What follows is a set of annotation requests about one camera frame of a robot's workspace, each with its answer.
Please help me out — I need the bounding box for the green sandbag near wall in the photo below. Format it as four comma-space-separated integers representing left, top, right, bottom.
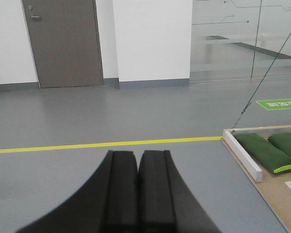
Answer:
268, 133, 291, 158

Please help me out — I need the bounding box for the green sandbag near rail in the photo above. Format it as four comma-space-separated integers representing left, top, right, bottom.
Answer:
234, 133, 291, 174

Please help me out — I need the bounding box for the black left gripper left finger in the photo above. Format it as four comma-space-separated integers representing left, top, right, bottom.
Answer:
18, 150, 138, 233

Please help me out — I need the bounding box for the glass partition wall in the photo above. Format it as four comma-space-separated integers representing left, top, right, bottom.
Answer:
190, 0, 291, 84

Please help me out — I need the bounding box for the black tension rope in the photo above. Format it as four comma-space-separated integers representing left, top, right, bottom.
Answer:
231, 15, 291, 133

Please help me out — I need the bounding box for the green floor sign sticker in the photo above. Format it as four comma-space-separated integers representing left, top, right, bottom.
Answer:
256, 99, 291, 110

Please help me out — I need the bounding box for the plywood door platform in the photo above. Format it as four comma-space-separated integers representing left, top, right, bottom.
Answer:
232, 125, 291, 233

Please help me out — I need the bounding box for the grey brown room door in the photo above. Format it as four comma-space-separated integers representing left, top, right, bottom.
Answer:
22, 0, 104, 88

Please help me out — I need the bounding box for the white wooden side rail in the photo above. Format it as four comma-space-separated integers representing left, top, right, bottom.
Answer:
222, 129, 263, 183

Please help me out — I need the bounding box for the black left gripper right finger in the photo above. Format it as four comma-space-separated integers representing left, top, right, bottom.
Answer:
138, 150, 220, 233

